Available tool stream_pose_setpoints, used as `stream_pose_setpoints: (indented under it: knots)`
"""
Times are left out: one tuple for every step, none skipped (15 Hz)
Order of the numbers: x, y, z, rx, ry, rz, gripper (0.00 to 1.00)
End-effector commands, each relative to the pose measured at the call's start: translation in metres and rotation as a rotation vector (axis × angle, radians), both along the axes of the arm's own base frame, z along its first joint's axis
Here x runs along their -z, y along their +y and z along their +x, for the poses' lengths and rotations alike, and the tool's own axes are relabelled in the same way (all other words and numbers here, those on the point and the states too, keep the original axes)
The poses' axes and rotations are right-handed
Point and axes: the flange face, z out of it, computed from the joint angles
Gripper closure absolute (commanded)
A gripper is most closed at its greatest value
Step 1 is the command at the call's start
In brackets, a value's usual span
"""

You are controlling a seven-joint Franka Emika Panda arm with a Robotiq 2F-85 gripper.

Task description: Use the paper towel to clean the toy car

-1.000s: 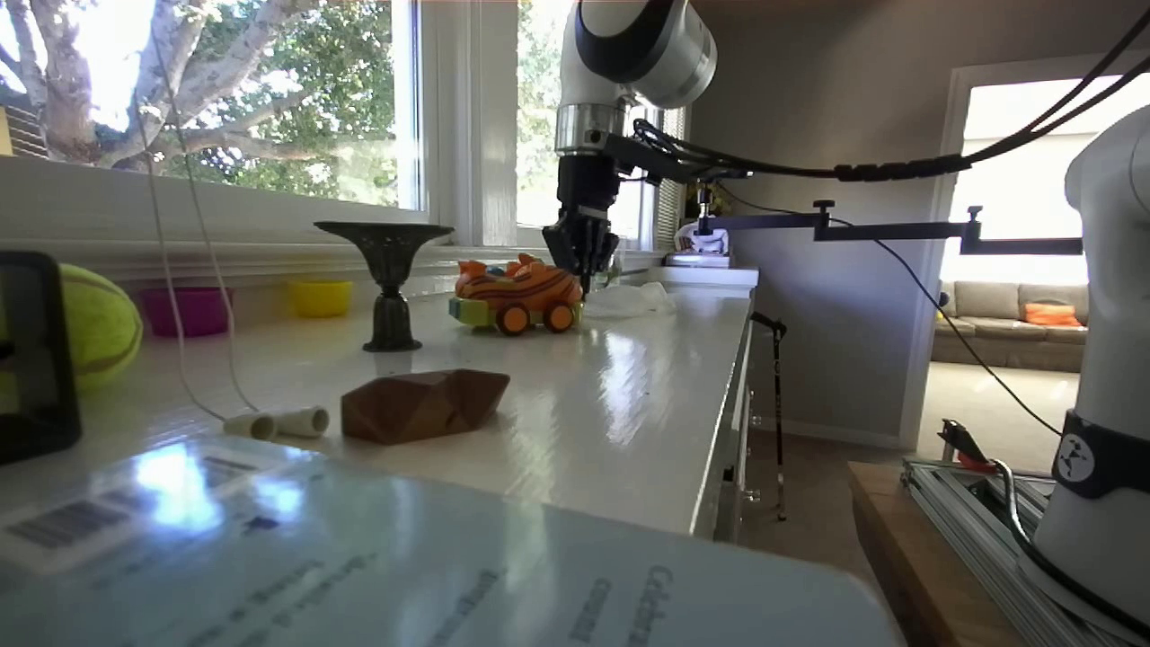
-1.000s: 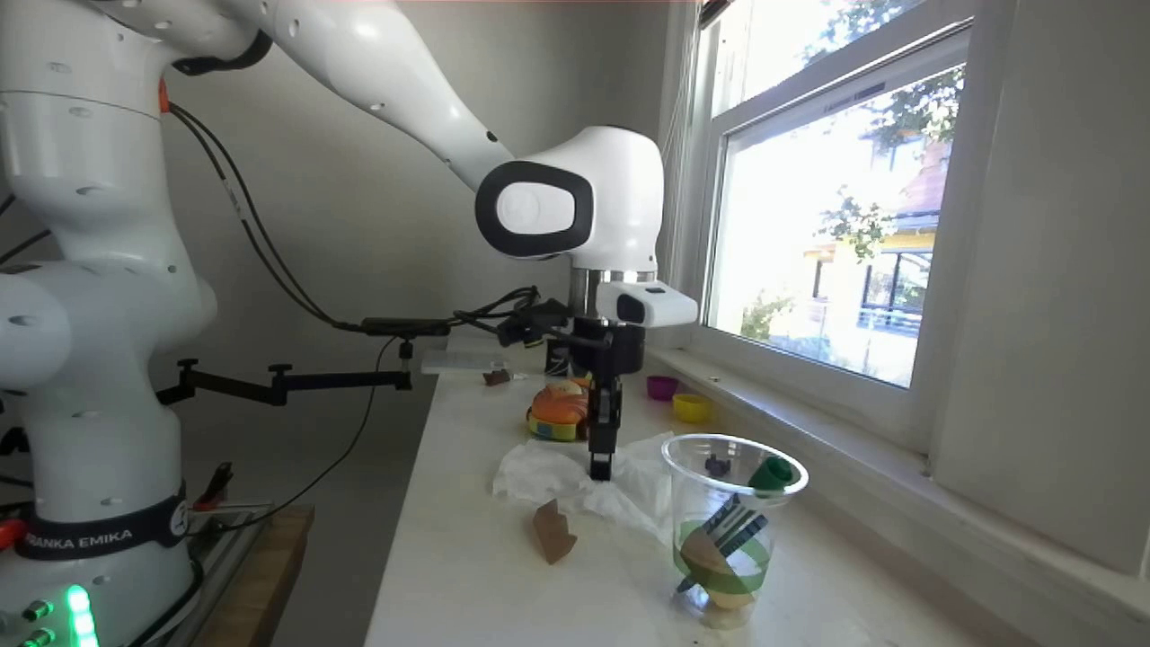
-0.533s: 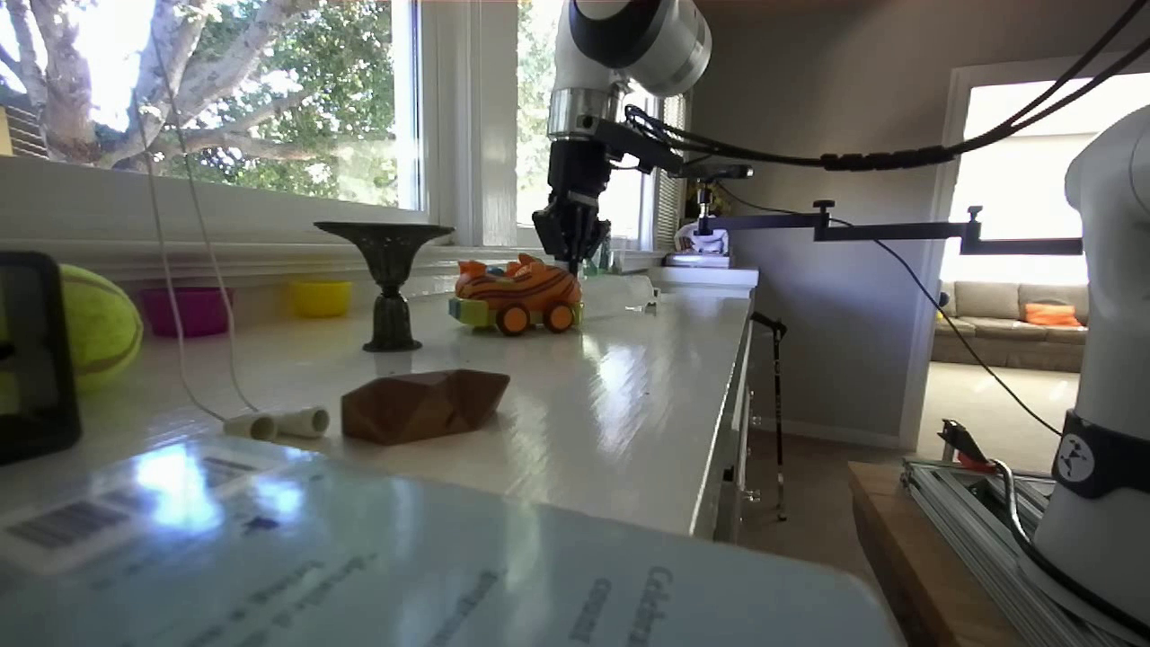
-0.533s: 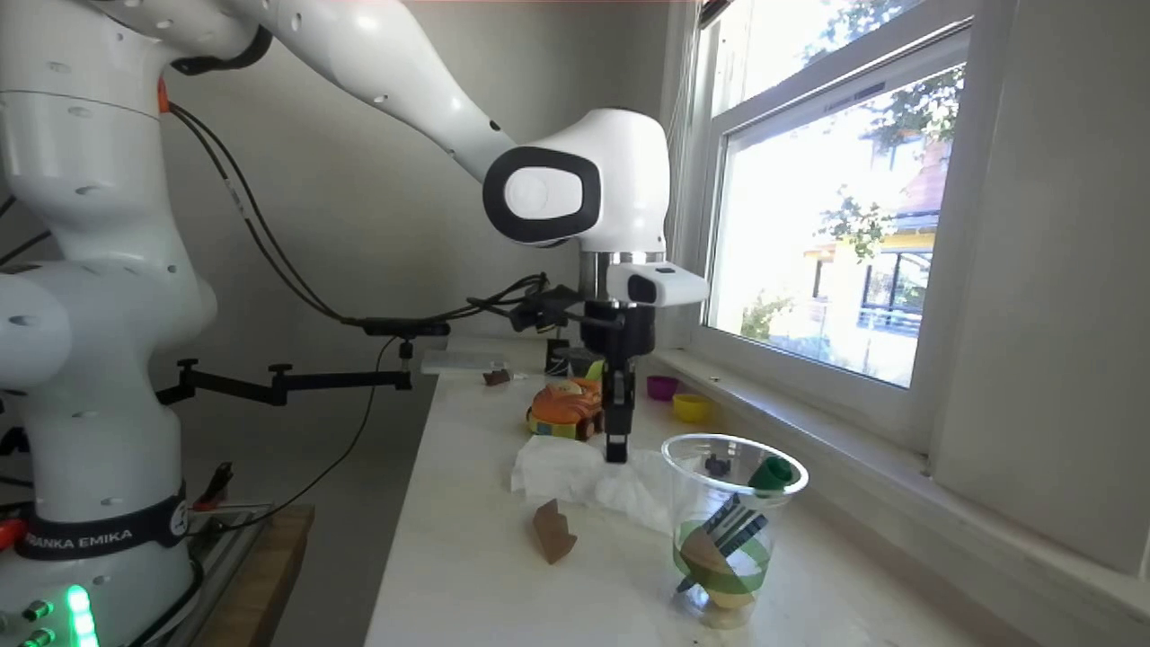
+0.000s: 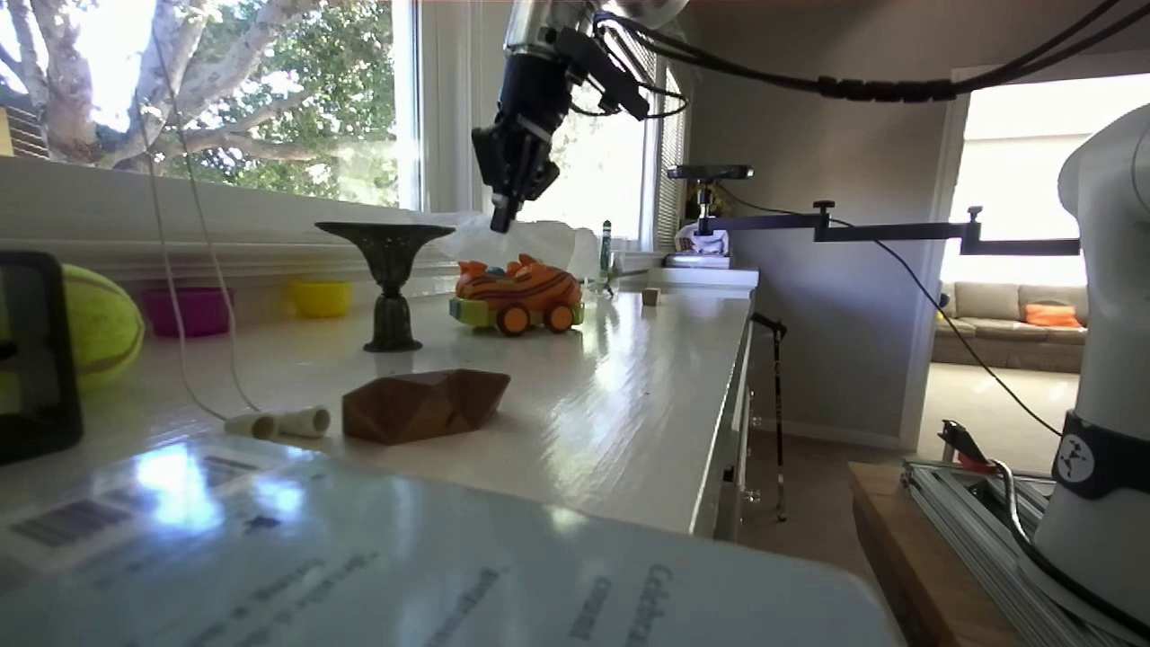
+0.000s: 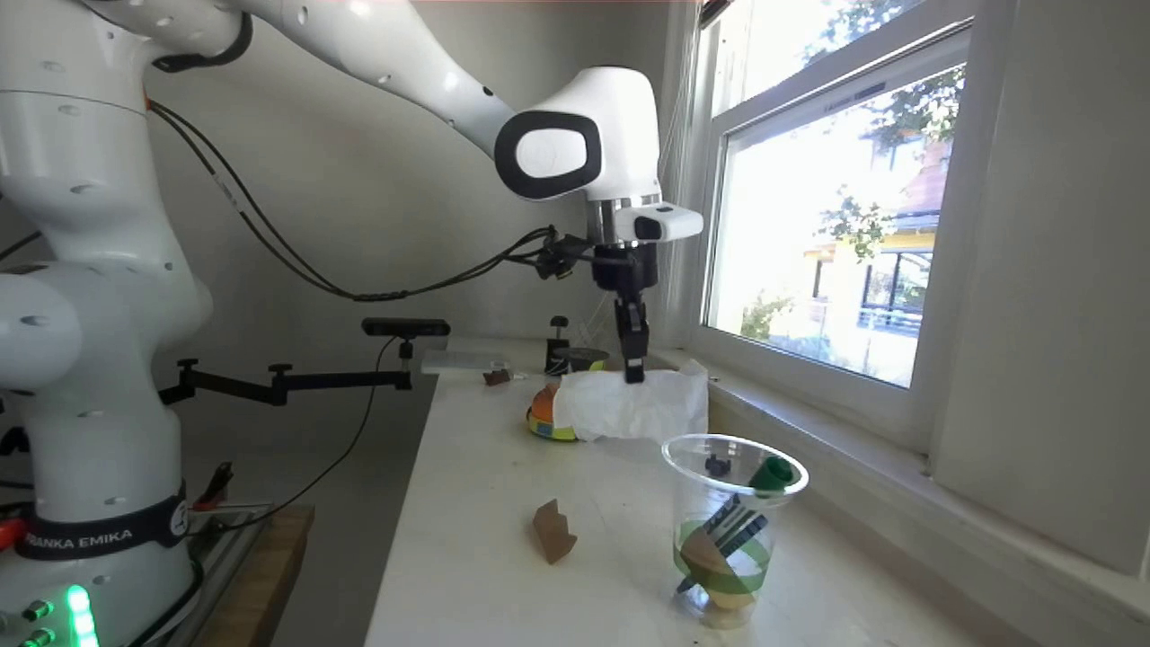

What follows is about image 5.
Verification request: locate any white printed paper sheet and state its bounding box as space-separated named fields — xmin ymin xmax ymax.
xmin=0 ymin=428 xmax=908 ymax=647

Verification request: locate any thin black stand leg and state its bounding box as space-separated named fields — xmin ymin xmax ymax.
xmin=744 ymin=308 xmax=795 ymax=524

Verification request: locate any wooden base board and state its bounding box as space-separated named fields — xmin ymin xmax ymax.
xmin=844 ymin=459 xmax=1034 ymax=647

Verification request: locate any purple small object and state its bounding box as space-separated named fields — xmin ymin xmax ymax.
xmin=137 ymin=283 xmax=233 ymax=343

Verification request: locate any white barcode label sheet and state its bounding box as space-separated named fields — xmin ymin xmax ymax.
xmin=0 ymin=434 xmax=297 ymax=574

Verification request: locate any black stereo camera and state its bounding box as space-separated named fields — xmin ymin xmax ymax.
xmin=664 ymin=161 xmax=757 ymax=188

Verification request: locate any beige couch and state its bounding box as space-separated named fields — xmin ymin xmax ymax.
xmin=931 ymin=276 xmax=1092 ymax=379

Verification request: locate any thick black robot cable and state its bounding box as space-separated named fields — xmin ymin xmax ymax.
xmin=590 ymin=0 xmax=1150 ymax=109

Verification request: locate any white window frame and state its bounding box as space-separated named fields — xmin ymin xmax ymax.
xmin=0 ymin=0 xmax=429 ymax=218

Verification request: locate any white blind cord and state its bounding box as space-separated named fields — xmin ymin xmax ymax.
xmin=140 ymin=0 xmax=266 ymax=423

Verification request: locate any slim dark bottle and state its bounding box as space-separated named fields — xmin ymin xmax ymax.
xmin=598 ymin=216 xmax=618 ymax=292

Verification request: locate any red black connector clamp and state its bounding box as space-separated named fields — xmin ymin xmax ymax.
xmin=938 ymin=417 xmax=998 ymax=477

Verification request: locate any green tennis ball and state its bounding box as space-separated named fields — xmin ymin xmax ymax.
xmin=58 ymin=261 xmax=152 ymax=384

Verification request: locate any orange toy car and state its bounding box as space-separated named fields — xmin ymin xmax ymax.
xmin=447 ymin=253 xmax=590 ymax=343

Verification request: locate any black framed box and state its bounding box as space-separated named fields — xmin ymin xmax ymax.
xmin=0 ymin=249 xmax=88 ymax=469

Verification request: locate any yellow bowl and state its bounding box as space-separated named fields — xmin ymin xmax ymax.
xmin=283 ymin=276 xmax=358 ymax=325

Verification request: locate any white flat box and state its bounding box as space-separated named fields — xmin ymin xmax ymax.
xmin=652 ymin=261 xmax=763 ymax=295

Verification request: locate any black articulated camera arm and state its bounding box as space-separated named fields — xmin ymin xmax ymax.
xmin=690 ymin=180 xmax=1087 ymax=258

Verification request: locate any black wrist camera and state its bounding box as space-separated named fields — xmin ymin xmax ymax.
xmin=554 ymin=24 xmax=659 ymax=121

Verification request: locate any grey aluminium base rail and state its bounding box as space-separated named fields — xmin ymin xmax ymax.
xmin=898 ymin=455 xmax=1150 ymax=647

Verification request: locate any thin black camera cable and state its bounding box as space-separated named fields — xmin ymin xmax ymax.
xmin=715 ymin=185 xmax=1066 ymax=442

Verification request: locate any orange pillow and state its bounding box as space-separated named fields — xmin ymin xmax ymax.
xmin=1021 ymin=298 xmax=1088 ymax=330

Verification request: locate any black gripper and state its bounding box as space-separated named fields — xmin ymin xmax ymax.
xmin=467 ymin=47 xmax=568 ymax=239

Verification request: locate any black goblet stand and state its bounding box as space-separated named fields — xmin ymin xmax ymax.
xmin=313 ymin=218 xmax=459 ymax=356

